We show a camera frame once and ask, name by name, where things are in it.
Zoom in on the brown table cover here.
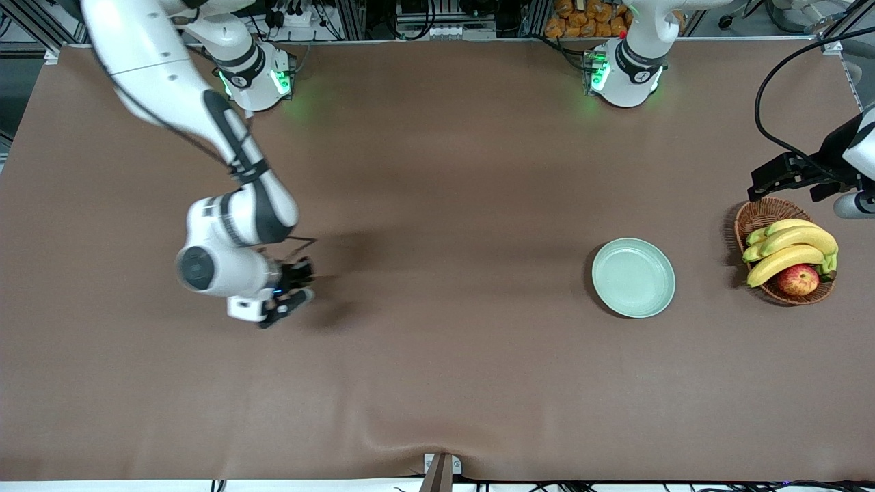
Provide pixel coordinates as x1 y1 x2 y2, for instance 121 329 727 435
0 38 875 482

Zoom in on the net bag of oranges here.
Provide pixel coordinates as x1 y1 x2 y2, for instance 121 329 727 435
545 0 633 38

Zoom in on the red yellow apple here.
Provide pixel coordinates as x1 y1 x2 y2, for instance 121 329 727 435
777 264 820 297

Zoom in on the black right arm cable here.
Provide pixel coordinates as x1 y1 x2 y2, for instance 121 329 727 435
96 41 319 274

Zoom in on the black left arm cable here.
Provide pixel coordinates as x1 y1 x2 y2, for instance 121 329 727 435
754 27 875 185

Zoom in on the aluminium frame rail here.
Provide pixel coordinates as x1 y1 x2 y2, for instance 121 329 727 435
817 0 875 110
7 0 86 62

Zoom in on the aluminium frame post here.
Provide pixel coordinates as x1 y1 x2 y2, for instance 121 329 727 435
334 0 368 40

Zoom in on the white power strip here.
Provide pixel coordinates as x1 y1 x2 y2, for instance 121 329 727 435
263 3 314 29

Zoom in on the brown wicker basket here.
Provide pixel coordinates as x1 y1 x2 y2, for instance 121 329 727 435
734 197 836 306

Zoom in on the metal table edge bracket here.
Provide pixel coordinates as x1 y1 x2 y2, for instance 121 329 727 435
422 452 463 492

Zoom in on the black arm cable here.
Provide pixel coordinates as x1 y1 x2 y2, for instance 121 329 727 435
754 27 875 185
96 41 319 274

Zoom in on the pale green round plate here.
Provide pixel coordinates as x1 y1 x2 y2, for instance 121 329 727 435
591 237 677 319

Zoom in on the white terminal block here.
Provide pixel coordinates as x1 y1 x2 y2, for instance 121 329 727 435
429 25 497 40

